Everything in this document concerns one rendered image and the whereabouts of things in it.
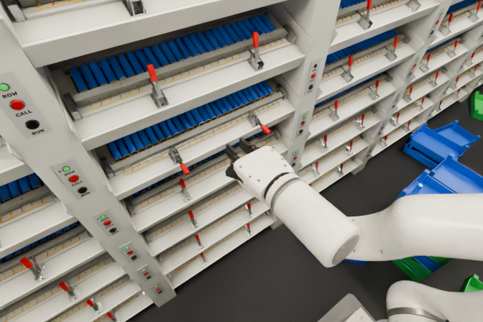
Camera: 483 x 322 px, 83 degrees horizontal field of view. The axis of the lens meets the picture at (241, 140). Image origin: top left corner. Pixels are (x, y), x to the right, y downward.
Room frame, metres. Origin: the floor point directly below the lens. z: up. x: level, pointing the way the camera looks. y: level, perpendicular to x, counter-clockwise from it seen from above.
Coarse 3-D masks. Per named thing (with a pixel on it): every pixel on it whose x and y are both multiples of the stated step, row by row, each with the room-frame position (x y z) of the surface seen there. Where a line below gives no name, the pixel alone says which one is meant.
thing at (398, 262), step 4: (392, 260) 0.53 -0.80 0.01; (396, 260) 0.52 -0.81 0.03; (400, 260) 0.51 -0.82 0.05; (396, 264) 0.51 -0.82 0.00; (400, 264) 0.50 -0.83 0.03; (404, 264) 0.49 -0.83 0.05; (400, 268) 0.49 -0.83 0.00; (404, 268) 0.49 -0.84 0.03; (408, 268) 0.48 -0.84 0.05; (408, 272) 0.47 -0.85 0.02; (412, 272) 0.46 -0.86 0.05; (412, 276) 0.45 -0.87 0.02; (416, 276) 0.44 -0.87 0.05; (420, 276) 0.43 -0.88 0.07; (416, 280) 0.43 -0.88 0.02
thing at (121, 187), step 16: (272, 80) 0.81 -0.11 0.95; (288, 96) 0.74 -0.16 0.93; (272, 112) 0.68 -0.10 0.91; (288, 112) 0.69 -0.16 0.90; (192, 128) 0.58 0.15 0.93; (224, 128) 0.60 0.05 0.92; (240, 128) 0.61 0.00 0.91; (256, 128) 0.62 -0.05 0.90; (192, 144) 0.53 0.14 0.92; (208, 144) 0.54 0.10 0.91; (224, 144) 0.55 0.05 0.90; (96, 160) 0.42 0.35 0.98; (112, 160) 0.46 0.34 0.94; (160, 160) 0.47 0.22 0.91; (192, 160) 0.49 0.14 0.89; (112, 176) 0.41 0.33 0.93; (128, 176) 0.42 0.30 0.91; (144, 176) 0.43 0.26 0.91; (160, 176) 0.44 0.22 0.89; (112, 192) 0.36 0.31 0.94; (128, 192) 0.39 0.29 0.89
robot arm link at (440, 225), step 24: (360, 216) 0.25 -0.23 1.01; (384, 216) 0.22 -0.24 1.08; (408, 216) 0.19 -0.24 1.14; (432, 216) 0.18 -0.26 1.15; (456, 216) 0.17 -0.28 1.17; (480, 216) 0.17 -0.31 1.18; (360, 240) 0.21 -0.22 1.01; (384, 240) 0.19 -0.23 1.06; (408, 240) 0.16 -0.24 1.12; (432, 240) 0.15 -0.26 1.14; (456, 240) 0.15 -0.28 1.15; (480, 240) 0.14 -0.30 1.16
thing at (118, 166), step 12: (276, 96) 0.72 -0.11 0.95; (252, 108) 0.66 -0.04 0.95; (216, 120) 0.60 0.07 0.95; (228, 120) 0.61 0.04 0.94; (192, 132) 0.55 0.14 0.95; (204, 132) 0.57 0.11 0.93; (168, 144) 0.50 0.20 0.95; (132, 156) 0.46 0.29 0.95; (144, 156) 0.46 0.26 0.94; (120, 168) 0.43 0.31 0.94; (132, 168) 0.44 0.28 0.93
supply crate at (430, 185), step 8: (424, 176) 0.76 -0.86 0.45; (416, 184) 0.75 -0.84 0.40; (424, 184) 0.75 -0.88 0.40; (432, 184) 0.73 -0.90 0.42; (440, 184) 0.71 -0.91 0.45; (408, 192) 0.70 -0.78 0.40; (424, 192) 0.70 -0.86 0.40; (432, 192) 0.70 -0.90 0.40; (440, 192) 0.70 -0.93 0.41; (448, 192) 0.68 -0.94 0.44
